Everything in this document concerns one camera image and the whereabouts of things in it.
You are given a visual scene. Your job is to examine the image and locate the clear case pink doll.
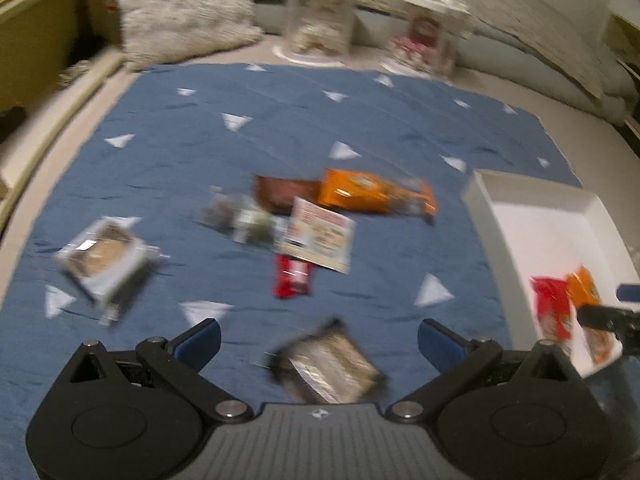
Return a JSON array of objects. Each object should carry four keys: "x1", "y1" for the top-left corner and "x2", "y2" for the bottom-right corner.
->
[{"x1": 381, "y1": 0, "x2": 474, "y2": 80}]

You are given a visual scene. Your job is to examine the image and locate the beige quilted pillow right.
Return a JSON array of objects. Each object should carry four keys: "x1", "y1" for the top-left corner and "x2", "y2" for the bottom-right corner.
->
[{"x1": 468, "y1": 0, "x2": 611, "y2": 100}]

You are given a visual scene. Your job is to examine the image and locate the fluffy white pillow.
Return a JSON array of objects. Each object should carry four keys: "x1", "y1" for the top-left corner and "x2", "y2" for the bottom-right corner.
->
[{"x1": 116, "y1": 0, "x2": 262, "y2": 72}]

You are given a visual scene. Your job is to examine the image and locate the small red snack packet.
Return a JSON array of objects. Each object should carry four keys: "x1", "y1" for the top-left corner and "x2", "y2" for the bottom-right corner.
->
[{"x1": 273, "y1": 254, "x2": 314, "y2": 299}]

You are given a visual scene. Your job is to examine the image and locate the dark brownie cake packet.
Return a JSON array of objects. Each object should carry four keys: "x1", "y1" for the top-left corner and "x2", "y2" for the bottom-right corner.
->
[{"x1": 266, "y1": 318, "x2": 387, "y2": 404}]

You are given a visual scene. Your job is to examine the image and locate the clear pastry cake packet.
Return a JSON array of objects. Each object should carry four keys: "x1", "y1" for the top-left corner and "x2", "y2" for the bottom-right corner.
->
[{"x1": 54, "y1": 217, "x2": 166, "y2": 326}]

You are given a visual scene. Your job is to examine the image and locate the grey folded duvet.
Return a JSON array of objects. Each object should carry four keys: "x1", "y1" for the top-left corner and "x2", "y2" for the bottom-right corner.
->
[{"x1": 254, "y1": 0, "x2": 639, "y2": 125}]

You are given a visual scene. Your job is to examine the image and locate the white shallow cardboard box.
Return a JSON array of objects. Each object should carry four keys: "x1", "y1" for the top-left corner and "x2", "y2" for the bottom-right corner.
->
[{"x1": 462, "y1": 170, "x2": 639, "y2": 350}]

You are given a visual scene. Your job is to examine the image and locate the white printed snack sachet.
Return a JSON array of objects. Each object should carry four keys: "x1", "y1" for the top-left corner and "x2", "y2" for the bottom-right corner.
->
[{"x1": 278, "y1": 197, "x2": 356, "y2": 274}]

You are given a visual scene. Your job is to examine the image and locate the wooden bedside shelf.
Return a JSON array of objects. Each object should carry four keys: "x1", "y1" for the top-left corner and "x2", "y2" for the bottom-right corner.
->
[{"x1": 1, "y1": 0, "x2": 124, "y2": 224}]

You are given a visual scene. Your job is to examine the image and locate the brown chocolate packet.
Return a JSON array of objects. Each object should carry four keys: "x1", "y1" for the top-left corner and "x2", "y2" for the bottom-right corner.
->
[{"x1": 254, "y1": 176, "x2": 321, "y2": 214}]

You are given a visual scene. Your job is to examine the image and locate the clear green candy packet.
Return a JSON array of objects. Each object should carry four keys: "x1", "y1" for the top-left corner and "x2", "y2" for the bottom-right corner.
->
[{"x1": 194, "y1": 186, "x2": 288, "y2": 249}]

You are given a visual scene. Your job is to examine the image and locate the clear case white doll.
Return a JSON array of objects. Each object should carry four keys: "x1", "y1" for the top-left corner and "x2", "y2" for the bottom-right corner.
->
[{"x1": 273, "y1": 0, "x2": 357, "y2": 68}]

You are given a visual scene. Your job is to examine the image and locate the orange biscuit packet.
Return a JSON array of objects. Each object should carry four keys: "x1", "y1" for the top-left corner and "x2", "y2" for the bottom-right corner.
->
[
  {"x1": 317, "y1": 169, "x2": 438, "y2": 219},
  {"x1": 566, "y1": 266, "x2": 620, "y2": 370}
]

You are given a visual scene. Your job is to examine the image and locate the blue quilted triangle blanket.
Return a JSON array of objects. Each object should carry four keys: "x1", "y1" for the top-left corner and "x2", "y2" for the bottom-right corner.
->
[{"x1": 1, "y1": 64, "x2": 577, "y2": 479}]

